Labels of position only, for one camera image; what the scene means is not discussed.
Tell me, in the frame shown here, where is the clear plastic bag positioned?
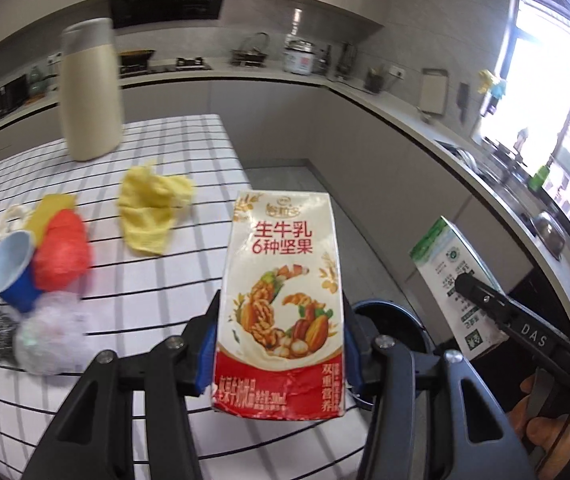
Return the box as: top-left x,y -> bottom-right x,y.
14,292 -> 93,376

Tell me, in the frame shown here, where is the green white milk carton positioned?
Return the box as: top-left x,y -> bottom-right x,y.
408,216 -> 511,362

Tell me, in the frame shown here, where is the red plastic bag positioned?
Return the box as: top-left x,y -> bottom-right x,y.
32,209 -> 92,292

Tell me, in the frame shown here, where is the blue paper cup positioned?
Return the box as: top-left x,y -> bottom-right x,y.
0,230 -> 42,314

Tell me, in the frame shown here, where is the nut milk carton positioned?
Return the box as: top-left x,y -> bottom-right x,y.
211,191 -> 346,422

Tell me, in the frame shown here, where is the yellow sponge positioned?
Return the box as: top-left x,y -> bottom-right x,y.
23,194 -> 76,247

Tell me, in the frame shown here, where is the yellow cloth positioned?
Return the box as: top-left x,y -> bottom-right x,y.
117,164 -> 196,256

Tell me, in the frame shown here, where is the black trash bin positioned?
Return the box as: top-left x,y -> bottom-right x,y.
343,297 -> 436,411

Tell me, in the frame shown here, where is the right hand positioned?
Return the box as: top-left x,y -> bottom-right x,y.
507,376 -> 570,479

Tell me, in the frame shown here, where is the cutting board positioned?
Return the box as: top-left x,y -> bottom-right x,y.
418,68 -> 449,117

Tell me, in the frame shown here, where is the utensil holder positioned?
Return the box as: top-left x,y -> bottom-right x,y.
363,65 -> 386,94

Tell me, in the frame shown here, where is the black microwave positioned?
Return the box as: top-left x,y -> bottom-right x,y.
0,75 -> 29,118

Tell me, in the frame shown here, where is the beige thermos jug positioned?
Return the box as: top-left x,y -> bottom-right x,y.
58,18 -> 123,162

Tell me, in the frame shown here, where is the frying pan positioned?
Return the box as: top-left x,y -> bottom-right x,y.
119,49 -> 156,72

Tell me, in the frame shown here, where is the white rice cooker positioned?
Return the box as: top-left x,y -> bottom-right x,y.
283,39 -> 315,76

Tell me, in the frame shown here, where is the black kettle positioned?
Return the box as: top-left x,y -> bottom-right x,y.
230,32 -> 271,67

